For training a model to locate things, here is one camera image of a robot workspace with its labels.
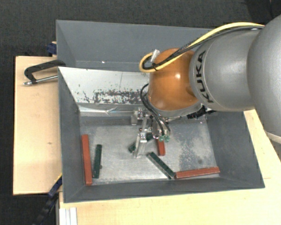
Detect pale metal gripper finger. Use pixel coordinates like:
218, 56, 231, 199
139, 132, 148, 158
133, 134, 142, 159

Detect dark green flat block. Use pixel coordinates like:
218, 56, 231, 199
147, 151, 176, 180
128, 133, 155, 154
92, 144, 103, 179

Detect red-brown flat block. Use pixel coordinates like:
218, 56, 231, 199
156, 139, 166, 157
174, 166, 221, 180
81, 134, 93, 186

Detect grey metal bin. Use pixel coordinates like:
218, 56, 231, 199
55, 19, 266, 204

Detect pale wood flat board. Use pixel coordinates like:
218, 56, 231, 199
12, 55, 63, 196

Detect black cylinder on white bracket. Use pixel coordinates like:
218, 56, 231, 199
186, 106, 216, 120

